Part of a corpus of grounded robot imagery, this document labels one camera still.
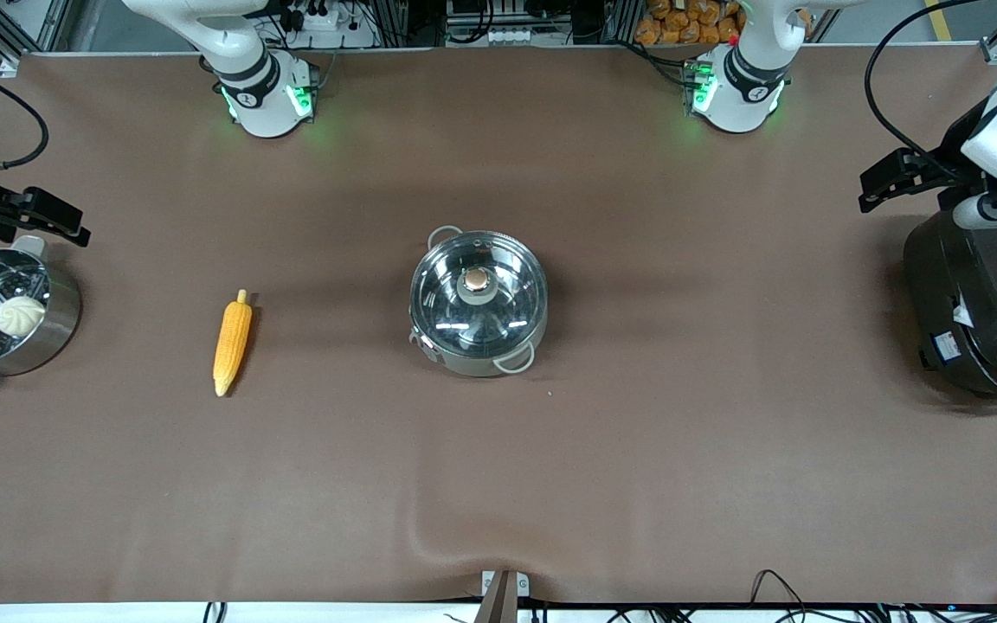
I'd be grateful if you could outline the bag of orange snacks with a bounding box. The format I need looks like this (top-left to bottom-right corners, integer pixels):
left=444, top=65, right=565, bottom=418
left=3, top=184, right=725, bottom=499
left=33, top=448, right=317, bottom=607
left=634, top=0, right=748, bottom=48

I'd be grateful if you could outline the black round cooker appliance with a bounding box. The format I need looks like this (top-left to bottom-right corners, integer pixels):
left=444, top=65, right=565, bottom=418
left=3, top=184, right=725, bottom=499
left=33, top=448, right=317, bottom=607
left=902, top=206, right=997, bottom=410

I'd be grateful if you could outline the white steamed bun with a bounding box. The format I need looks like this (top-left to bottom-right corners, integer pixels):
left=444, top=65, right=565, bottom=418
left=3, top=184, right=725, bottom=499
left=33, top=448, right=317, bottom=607
left=0, top=296, right=48, bottom=339

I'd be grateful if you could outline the shiny steel steamer pot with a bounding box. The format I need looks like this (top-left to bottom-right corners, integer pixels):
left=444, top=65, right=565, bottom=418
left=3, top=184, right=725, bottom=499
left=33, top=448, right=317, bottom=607
left=0, top=235, right=83, bottom=391

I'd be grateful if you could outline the white power strip with plugs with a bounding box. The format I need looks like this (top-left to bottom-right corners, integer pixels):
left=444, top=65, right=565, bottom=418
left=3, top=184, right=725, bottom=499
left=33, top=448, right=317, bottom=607
left=282, top=0, right=345, bottom=34

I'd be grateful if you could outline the yellow corn cob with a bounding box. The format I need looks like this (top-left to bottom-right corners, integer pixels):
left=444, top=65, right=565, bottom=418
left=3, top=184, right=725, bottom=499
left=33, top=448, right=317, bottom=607
left=212, top=289, right=254, bottom=398

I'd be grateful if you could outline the metal table edge bracket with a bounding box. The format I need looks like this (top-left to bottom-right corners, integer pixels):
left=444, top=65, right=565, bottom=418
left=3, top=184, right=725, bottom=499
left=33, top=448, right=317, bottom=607
left=474, top=568, right=531, bottom=623

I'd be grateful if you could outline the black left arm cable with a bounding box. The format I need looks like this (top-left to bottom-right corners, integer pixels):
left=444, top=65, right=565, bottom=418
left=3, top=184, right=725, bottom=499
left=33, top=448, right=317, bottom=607
left=863, top=0, right=988, bottom=178

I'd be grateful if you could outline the large table cover mat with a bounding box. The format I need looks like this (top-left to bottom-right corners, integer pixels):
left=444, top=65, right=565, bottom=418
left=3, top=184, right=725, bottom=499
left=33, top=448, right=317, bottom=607
left=0, top=45, right=997, bottom=606

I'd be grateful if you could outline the glass pot lid with knob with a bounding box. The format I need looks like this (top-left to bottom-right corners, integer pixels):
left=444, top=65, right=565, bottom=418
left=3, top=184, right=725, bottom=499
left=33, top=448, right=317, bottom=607
left=410, top=230, right=549, bottom=356

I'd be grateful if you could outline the stainless steel pot with handles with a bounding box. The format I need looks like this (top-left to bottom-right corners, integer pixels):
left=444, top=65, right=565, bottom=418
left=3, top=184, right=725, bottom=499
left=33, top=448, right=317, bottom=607
left=408, top=225, right=550, bottom=378

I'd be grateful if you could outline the looped black cable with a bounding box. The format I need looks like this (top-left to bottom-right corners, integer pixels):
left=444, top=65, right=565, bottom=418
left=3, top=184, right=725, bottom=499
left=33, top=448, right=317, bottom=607
left=749, top=568, right=814, bottom=608

